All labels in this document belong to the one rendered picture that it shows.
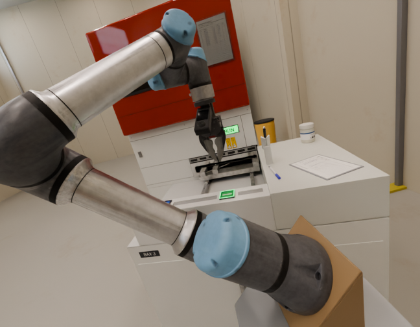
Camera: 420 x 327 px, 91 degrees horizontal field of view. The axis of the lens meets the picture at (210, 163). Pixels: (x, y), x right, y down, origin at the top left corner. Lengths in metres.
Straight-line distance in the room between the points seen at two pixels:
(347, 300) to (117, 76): 0.57
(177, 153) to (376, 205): 1.04
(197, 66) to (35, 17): 9.71
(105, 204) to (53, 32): 9.55
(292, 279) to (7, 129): 0.51
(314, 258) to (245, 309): 0.23
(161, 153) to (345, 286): 1.20
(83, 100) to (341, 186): 0.72
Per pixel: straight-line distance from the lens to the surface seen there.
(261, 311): 0.60
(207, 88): 0.68
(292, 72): 3.71
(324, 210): 0.79
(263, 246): 0.40
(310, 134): 1.19
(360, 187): 0.79
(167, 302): 1.14
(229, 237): 0.37
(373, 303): 0.63
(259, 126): 4.25
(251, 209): 0.75
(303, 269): 0.46
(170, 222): 0.49
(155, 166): 1.46
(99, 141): 9.32
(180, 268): 0.96
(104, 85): 0.44
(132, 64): 0.46
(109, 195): 0.49
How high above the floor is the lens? 1.31
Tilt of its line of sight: 17 degrees down
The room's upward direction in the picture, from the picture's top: 15 degrees counter-clockwise
